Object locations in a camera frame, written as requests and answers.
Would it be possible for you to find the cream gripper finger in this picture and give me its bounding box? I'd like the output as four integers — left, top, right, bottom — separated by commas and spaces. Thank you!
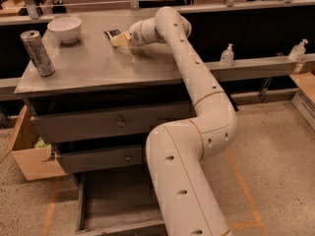
110, 32, 130, 47

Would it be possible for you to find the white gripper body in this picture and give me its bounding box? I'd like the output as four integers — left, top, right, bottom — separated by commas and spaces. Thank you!
129, 22, 143, 45

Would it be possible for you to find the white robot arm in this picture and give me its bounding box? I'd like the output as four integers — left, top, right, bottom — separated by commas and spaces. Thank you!
111, 7, 237, 236

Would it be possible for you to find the grey wooden drawer cabinet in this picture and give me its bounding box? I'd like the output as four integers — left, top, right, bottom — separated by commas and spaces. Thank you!
13, 12, 193, 180

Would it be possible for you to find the grey top drawer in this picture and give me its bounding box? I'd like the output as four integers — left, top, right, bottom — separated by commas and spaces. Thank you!
31, 101, 196, 143

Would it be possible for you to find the grey middle drawer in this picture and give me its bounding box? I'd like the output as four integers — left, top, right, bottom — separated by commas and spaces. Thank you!
57, 145, 146, 174

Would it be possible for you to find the grey open bottom drawer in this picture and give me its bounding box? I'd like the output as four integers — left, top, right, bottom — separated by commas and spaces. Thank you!
75, 166, 167, 236

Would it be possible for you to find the white ceramic bowl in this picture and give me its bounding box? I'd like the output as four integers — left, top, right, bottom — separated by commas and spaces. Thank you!
47, 17, 82, 43

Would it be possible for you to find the silver drink can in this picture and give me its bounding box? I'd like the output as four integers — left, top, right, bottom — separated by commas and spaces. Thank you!
20, 30, 55, 77

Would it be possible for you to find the brown cardboard box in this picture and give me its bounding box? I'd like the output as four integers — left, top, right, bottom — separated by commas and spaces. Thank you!
0, 106, 67, 181

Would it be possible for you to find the clear pump sanitizer bottle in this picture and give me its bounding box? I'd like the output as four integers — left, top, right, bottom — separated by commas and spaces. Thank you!
288, 38, 308, 62

